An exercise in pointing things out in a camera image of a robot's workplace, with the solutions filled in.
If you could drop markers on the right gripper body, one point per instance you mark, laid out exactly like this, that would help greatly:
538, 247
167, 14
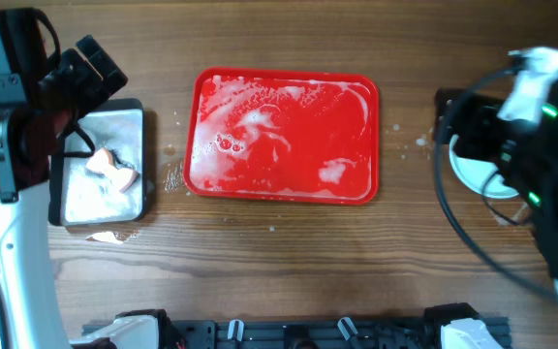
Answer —
449, 116

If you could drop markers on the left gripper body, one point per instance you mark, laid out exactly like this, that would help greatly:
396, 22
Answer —
93, 65

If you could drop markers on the light blue plate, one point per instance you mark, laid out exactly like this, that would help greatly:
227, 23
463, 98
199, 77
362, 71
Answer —
474, 173

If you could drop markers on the pink sponge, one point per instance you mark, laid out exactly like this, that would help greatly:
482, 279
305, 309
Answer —
102, 163

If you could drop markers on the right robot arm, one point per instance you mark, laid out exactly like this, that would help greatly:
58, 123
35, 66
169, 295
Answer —
526, 157

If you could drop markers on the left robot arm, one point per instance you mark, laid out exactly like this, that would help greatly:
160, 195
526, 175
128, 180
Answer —
30, 137

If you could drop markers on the black foil-lined tray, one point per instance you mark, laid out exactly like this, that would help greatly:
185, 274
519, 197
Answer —
79, 197

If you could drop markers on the red plastic tray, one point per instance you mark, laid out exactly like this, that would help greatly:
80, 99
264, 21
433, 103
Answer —
288, 136

